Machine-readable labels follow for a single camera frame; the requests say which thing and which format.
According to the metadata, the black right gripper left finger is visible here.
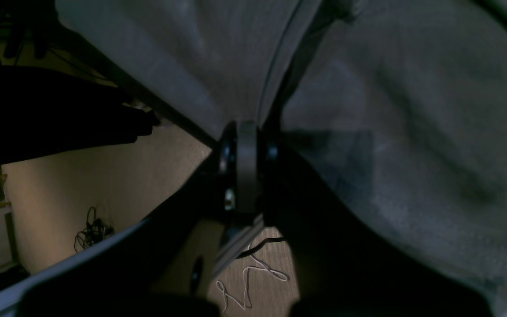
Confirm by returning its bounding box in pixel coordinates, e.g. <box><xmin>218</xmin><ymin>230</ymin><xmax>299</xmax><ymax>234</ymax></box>
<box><xmin>0</xmin><ymin>122</ymin><xmax>237</xmax><ymax>317</ymax></box>

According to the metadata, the white cable on floor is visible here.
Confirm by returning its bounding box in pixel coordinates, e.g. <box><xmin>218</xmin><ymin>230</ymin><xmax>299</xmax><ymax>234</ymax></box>
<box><xmin>215</xmin><ymin>251</ymin><xmax>290</xmax><ymax>314</ymax></box>

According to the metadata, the black table cloth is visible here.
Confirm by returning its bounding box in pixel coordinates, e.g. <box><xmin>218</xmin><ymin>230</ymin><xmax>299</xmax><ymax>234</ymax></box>
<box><xmin>0</xmin><ymin>61</ymin><xmax>173</xmax><ymax>165</ymax></box>

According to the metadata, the black cable bundle on floor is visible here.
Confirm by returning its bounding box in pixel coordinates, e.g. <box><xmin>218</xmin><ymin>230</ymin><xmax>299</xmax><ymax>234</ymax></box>
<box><xmin>74</xmin><ymin>206</ymin><xmax>115</xmax><ymax>253</ymax></box>

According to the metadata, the grey T-shirt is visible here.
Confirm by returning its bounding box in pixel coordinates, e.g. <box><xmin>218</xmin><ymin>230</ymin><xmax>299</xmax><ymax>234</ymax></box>
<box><xmin>55</xmin><ymin>0</ymin><xmax>507</xmax><ymax>317</ymax></box>

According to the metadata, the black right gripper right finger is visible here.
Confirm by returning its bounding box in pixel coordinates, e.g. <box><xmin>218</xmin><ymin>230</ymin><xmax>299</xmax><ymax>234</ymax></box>
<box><xmin>258</xmin><ymin>132</ymin><xmax>492</xmax><ymax>317</ymax></box>

